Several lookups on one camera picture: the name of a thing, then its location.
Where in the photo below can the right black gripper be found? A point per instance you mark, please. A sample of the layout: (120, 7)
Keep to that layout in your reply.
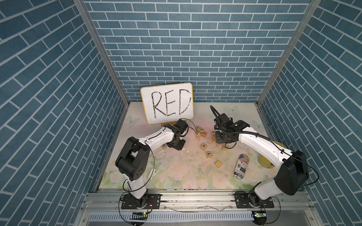
(217, 139)

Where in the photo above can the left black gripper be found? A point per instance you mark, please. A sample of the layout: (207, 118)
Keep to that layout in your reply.
(180, 147)

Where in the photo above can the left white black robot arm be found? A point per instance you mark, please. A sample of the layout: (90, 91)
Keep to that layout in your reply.
(179, 130)

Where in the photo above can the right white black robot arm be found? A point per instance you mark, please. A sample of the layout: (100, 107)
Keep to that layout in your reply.
(292, 166)

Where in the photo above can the wooden block yellow letter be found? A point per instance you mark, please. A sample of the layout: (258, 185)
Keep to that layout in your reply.
(218, 164)

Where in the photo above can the white whiteboard reading RED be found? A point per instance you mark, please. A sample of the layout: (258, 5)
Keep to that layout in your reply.
(168, 103)

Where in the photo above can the wooden block red N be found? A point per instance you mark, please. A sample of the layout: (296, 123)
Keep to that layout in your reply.
(204, 134)

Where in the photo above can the wooden block brown W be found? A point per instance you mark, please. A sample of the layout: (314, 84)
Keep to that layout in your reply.
(203, 146)

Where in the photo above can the wooden block purple L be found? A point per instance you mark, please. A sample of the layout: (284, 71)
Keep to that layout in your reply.
(209, 155)

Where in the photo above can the flag printed metal tin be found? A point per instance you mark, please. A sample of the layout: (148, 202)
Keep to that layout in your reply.
(241, 166)

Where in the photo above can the small white eraser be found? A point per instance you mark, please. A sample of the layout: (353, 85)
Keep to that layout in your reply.
(153, 173)

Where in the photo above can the yellow marker cup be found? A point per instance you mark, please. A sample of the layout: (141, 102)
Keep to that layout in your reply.
(267, 161)

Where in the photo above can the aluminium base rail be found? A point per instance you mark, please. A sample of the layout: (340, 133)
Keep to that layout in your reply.
(197, 207)

